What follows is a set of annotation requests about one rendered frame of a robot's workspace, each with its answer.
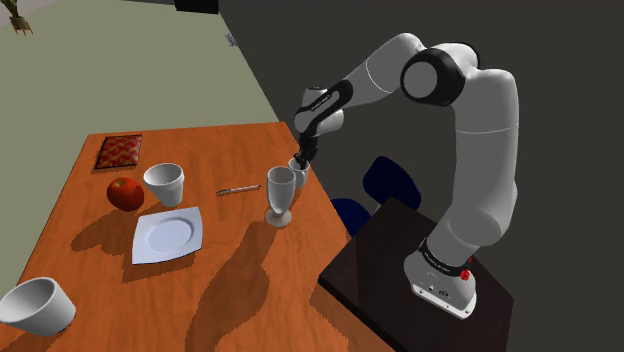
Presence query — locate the silver pen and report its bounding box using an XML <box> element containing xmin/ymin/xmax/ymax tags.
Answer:
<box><xmin>215</xmin><ymin>184</ymin><xmax>262</xmax><ymax>197</ymax></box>

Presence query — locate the dark blue chair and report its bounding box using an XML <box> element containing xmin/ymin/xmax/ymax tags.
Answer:
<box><xmin>330</xmin><ymin>155</ymin><xmax>423</xmax><ymax>239</ymax></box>

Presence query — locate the potted plant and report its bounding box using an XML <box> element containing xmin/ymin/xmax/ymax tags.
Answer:
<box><xmin>0</xmin><ymin>0</ymin><xmax>35</xmax><ymax>36</ymax></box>

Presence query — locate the large white bowl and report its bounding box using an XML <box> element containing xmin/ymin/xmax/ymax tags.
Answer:
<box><xmin>0</xmin><ymin>276</ymin><xmax>78</xmax><ymax>338</ymax></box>

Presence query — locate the red patterned book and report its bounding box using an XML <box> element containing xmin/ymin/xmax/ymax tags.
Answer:
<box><xmin>93</xmin><ymin>134</ymin><xmax>144</xmax><ymax>171</ymax></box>

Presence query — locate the red apple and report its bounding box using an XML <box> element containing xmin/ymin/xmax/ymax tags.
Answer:
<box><xmin>106</xmin><ymin>177</ymin><xmax>146</xmax><ymax>213</ymax></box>

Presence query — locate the white square plate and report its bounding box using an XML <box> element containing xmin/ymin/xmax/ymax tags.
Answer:
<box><xmin>131</xmin><ymin>206</ymin><xmax>204</xmax><ymax>266</ymax></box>

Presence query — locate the white footed glass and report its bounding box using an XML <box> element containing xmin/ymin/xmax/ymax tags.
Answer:
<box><xmin>264</xmin><ymin>166</ymin><xmax>298</xmax><ymax>228</ymax></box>

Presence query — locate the white flared cup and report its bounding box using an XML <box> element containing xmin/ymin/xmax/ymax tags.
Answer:
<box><xmin>142</xmin><ymin>162</ymin><xmax>186</xmax><ymax>209</ymax></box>

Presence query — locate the dark robot stand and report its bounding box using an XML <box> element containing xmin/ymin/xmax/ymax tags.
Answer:
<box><xmin>317</xmin><ymin>195</ymin><xmax>515</xmax><ymax>352</ymax></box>

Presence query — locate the small white cup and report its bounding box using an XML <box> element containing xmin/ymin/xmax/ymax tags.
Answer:
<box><xmin>287</xmin><ymin>157</ymin><xmax>312</xmax><ymax>190</ymax></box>

